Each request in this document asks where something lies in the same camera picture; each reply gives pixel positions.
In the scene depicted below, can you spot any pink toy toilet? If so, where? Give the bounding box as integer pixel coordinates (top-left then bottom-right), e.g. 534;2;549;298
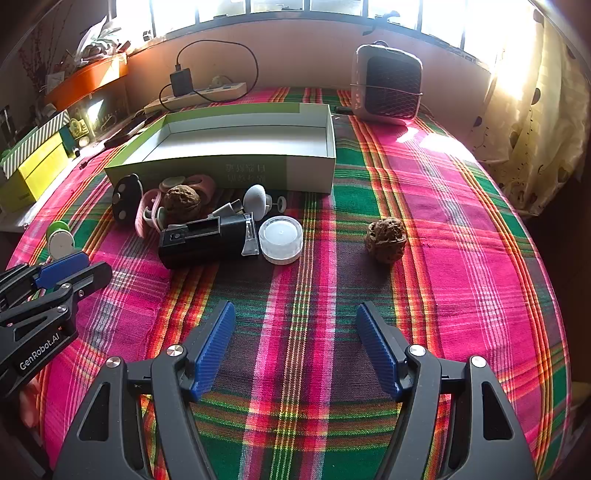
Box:
158;173;217;206

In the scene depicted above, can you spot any white power strip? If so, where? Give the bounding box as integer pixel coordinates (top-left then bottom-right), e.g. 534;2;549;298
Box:
144;82;247;114

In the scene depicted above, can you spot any orange shelf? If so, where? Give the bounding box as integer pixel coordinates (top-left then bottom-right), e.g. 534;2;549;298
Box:
44;53;129;112

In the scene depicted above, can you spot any green white striped box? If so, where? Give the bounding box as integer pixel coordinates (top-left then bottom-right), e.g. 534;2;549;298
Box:
0;111;70;178

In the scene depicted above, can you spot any green white cardboard box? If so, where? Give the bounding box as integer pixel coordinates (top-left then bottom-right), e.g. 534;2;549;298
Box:
104;102;337;195

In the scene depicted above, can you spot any black device with clear cap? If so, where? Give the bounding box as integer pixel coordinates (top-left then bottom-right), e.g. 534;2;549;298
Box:
158;213;259;270

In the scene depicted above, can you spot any black round disc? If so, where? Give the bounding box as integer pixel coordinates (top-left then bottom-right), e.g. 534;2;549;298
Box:
112;174;144;227

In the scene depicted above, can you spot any white round jar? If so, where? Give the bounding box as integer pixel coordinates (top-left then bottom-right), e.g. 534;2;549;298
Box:
259;215;304;265

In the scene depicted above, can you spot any barred window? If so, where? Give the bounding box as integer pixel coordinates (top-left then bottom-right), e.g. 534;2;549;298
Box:
148;0;546;70

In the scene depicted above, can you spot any white USB adapter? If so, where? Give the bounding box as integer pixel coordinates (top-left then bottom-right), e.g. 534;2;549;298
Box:
210;198;245;217

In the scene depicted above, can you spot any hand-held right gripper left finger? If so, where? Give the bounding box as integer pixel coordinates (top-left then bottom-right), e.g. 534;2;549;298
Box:
53;300;236;480

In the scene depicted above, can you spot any black window latch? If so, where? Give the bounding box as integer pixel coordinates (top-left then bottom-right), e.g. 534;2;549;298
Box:
365;11;402;35

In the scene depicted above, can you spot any white egg-shaped object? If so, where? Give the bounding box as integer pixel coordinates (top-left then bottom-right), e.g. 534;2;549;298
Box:
243;185;269;220

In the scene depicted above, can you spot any black charger adapter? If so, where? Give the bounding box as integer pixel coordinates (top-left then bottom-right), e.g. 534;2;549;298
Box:
170;69;194;97

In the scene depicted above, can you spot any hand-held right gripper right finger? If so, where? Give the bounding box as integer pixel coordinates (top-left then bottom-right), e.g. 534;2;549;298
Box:
355;302;539;480

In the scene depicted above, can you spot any black smartphone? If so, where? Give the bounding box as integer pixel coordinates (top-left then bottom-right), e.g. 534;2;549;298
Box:
104;113;153;148

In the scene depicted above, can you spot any cream dotted curtain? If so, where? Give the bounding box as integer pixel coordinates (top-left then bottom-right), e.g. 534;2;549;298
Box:
466;14;585;217

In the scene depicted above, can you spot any grey mesh speaker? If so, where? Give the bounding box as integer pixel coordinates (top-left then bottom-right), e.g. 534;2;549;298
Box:
351;42;423;125

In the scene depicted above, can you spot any green white spool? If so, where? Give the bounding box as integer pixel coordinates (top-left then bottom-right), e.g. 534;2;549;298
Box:
46;220;75;259

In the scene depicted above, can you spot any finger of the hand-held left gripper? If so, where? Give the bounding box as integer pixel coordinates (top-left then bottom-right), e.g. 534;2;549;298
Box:
0;251;89;303
0;261;113;340

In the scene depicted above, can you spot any potted plant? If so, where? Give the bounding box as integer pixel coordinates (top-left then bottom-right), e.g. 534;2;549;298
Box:
69;18;134;68

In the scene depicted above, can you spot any yellow box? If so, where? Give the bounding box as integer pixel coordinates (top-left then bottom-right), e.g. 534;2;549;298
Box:
0;134;70;213

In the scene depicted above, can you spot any black charger cable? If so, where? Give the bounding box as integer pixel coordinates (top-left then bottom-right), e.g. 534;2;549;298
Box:
159;39;259;112

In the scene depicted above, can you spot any pink green plaid blanket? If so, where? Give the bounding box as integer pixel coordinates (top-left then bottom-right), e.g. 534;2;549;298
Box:
9;85;571;480

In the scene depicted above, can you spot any brown walnut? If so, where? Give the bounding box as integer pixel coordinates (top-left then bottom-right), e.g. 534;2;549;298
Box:
163;185;204;224

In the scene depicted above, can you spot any holey brown nut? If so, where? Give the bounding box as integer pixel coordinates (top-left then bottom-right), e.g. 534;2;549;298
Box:
365;218;408;264

